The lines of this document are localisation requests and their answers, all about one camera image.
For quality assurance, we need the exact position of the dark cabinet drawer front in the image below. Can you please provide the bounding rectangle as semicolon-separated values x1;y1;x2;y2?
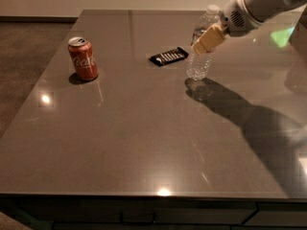
19;198;256;224

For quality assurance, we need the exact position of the red Coca-Cola can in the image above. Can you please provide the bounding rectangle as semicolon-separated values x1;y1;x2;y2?
68;36;98;81

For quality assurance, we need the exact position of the black rxbar chocolate bar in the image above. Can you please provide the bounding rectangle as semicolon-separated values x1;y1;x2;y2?
149;47;189;67

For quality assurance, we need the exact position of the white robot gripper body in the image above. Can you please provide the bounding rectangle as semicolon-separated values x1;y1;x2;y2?
221;0;262;37

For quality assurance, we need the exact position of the clear plastic water bottle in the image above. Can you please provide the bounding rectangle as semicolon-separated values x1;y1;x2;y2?
185;4;223;81

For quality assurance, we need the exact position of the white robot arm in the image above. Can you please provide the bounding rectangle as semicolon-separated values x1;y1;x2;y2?
192;0;307;55

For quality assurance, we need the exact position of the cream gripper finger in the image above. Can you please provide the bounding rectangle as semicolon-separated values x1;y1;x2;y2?
192;24;225;55

